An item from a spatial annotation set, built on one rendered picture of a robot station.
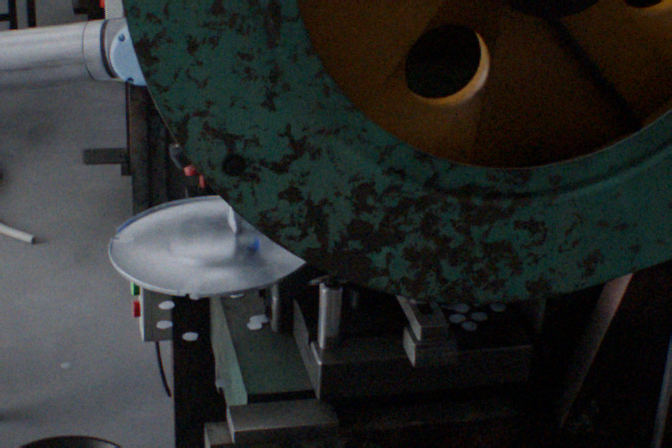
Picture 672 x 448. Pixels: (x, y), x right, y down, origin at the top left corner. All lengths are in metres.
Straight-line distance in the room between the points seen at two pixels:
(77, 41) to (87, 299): 1.73
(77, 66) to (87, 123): 2.77
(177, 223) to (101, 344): 1.25
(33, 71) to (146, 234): 0.34
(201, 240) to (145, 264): 0.09
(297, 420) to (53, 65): 0.55
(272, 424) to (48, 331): 1.54
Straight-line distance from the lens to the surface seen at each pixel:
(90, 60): 1.61
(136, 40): 1.21
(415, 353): 1.69
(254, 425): 1.68
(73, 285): 3.35
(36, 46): 1.63
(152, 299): 2.09
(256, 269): 1.74
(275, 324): 1.85
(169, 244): 1.81
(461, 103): 1.38
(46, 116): 4.46
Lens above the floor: 1.60
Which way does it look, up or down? 26 degrees down
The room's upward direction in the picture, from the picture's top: 3 degrees clockwise
